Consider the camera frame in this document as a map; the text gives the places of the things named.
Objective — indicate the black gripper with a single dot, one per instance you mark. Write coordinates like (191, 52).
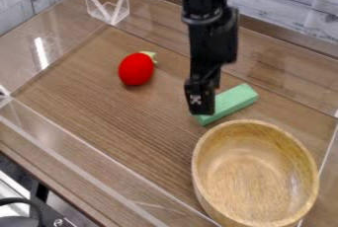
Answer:
(213, 37)

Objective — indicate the green rectangular block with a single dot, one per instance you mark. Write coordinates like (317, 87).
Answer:
(229, 102)

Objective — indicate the light wooden bowl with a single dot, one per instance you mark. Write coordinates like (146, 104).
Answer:
(254, 175)

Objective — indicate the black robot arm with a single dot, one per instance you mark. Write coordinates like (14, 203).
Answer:
(202, 7)

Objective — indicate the red plush strawberry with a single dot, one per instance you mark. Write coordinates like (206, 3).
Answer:
(136, 68)

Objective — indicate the clear acrylic corner bracket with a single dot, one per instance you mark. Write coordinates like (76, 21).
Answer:
(111, 13)

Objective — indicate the clear acrylic tray wall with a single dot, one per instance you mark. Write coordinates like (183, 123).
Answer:
(108, 192)

